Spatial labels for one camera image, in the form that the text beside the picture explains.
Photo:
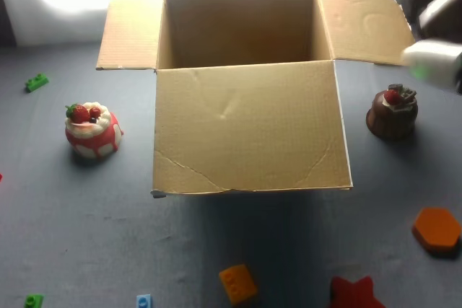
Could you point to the cardboard box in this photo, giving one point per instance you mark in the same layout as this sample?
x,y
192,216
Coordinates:
x,y
249,127

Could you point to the grey table cloth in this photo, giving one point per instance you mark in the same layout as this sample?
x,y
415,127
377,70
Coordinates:
x,y
90,232

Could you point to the red star block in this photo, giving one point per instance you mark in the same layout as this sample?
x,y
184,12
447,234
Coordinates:
x,y
355,295

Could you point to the chocolate cake toy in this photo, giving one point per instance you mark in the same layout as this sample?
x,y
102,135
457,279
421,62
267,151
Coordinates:
x,y
391,120

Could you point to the pink strawberry cake toy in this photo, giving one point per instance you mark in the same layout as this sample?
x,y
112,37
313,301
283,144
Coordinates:
x,y
94,135

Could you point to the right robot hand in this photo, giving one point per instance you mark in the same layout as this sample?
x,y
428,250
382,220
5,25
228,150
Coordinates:
x,y
440,8

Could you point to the orange hexagon block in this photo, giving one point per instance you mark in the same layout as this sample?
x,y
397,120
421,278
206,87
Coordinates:
x,y
436,230

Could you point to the blue toy brick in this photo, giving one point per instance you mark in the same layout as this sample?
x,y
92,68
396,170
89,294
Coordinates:
x,y
144,302

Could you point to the orange toy brick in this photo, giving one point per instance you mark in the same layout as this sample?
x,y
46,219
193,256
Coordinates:
x,y
238,284

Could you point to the green toy brick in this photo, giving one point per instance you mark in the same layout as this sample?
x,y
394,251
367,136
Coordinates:
x,y
36,83
33,301

